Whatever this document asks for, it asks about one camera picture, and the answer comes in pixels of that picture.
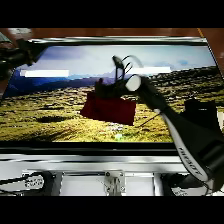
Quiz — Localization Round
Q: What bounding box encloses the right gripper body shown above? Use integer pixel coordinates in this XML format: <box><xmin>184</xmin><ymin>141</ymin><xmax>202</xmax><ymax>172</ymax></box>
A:
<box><xmin>93</xmin><ymin>77</ymin><xmax>128</xmax><ymax>100</ymax></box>

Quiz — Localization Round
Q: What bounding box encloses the red garment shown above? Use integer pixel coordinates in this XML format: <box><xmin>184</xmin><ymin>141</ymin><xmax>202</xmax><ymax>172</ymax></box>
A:
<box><xmin>79</xmin><ymin>91</ymin><xmax>138</xmax><ymax>127</ymax></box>

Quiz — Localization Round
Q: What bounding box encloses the black cable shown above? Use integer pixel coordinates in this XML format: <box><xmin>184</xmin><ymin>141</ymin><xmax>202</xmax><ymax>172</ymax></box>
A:
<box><xmin>120</xmin><ymin>54</ymin><xmax>145</xmax><ymax>78</ymax></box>

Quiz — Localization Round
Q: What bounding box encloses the silver frame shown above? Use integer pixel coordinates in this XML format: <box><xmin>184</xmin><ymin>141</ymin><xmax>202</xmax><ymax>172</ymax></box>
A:
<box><xmin>0</xmin><ymin>152</ymin><xmax>224</xmax><ymax>197</ymax></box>

